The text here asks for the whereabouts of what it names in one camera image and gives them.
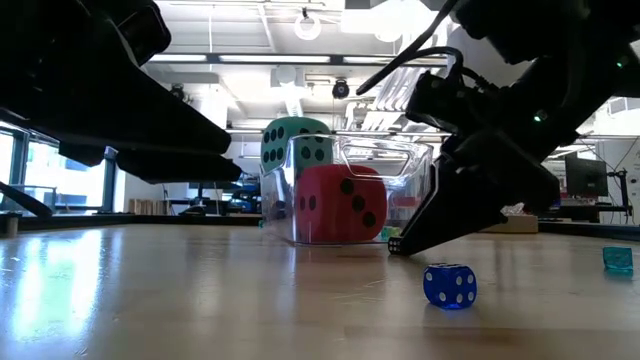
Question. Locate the large glass window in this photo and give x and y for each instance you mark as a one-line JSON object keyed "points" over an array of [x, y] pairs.
{"points": [[75, 190]]}

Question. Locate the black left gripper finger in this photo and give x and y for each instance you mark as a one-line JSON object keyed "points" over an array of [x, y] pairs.
{"points": [[190, 167], [150, 125]]}

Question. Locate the black computer monitor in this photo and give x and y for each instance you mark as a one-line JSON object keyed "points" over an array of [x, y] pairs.
{"points": [[587, 177]]}

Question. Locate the large red foam die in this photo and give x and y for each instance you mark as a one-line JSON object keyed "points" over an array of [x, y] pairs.
{"points": [[330, 210]]}

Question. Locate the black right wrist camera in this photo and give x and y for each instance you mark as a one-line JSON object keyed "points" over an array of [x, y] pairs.
{"points": [[440, 100]]}

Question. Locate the black metal table frame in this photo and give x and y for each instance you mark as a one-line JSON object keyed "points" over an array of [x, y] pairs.
{"points": [[150, 220]]}

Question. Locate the black ceiling spotlight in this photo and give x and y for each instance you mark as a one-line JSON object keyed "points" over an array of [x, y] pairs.
{"points": [[177, 91], [340, 89]]}

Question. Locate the clear plastic bin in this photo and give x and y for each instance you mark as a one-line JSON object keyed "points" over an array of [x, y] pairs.
{"points": [[410, 165]]}

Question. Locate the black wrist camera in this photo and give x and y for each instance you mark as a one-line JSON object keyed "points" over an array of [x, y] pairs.
{"points": [[440, 100], [147, 35]]}

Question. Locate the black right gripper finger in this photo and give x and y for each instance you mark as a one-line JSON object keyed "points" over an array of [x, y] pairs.
{"points": [[450, 210]]}

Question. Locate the large green foam die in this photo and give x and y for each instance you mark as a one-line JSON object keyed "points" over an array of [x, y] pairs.
{"points": [[280, 145]]}

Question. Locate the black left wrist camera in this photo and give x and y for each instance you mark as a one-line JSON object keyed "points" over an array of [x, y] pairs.
{"points": [[147, 35]]}

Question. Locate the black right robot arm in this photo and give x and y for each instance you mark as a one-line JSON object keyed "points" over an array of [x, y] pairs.
{"points": [[550, 25]]}

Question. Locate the small black die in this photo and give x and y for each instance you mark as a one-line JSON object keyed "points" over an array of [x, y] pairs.
{"points": [[394, 246]]}

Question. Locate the long ceiling light bar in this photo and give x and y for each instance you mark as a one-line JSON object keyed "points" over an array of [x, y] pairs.
{"points": [[275, 58]]}

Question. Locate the small blue die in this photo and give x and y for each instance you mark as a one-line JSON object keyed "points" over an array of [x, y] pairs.
{"points": [[450, 287]]}

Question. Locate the row of wooden blocks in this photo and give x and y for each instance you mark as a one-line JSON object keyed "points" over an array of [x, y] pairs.
{"points": [[147, 207]]}

